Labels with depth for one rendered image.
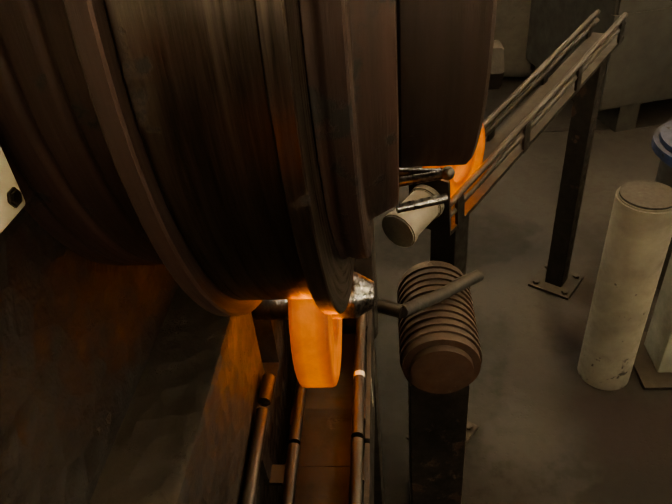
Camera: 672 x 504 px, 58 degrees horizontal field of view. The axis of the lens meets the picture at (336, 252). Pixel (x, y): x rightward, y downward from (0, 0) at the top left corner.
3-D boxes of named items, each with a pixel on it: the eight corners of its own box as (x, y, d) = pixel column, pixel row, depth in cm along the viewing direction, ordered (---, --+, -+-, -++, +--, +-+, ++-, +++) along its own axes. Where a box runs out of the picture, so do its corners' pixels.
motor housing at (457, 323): (404, 533, 124) (399, 343, 92) (401, 441, 141) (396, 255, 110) (469, 533, 122) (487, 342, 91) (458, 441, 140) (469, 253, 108)
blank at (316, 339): (291, 409, 52) (331, 409, 51) (283, 224, 51) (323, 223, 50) (314, 364, 67) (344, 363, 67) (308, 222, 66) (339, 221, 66)
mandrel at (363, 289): (202, 273, 61) (204, 317, 61) (188, 278, 57) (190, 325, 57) (374, 268, 60) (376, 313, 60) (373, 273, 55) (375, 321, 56)
